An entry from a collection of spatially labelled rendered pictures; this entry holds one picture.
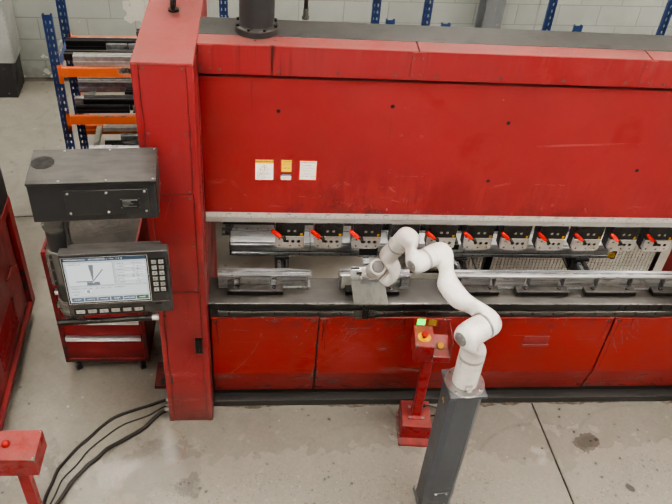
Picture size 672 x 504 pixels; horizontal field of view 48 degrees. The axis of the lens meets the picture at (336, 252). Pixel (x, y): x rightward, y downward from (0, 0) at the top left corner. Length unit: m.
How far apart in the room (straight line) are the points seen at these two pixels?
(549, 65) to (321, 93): 1.02
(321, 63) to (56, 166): 1.18
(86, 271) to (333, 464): 1.90
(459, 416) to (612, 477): 1.41
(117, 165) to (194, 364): 1.47
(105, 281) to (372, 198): 1.35
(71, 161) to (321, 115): 1.11
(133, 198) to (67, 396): 2.03
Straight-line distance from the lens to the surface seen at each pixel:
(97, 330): 4.67
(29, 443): 3.70
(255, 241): 4.26
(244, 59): 3.33
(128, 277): 3.37
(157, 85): 3.20
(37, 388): 4.97
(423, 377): 4.31
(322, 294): 4.11
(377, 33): 3.49
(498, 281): 4.30
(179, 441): 4.57
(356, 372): 4.49
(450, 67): 3.43
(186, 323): 4.02
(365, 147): 3.59
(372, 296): 3.94
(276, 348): 4.30
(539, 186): 3.93
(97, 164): 3.19
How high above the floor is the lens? 3.68
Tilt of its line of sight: 40 degrees down
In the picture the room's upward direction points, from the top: 5 degrees clockwise
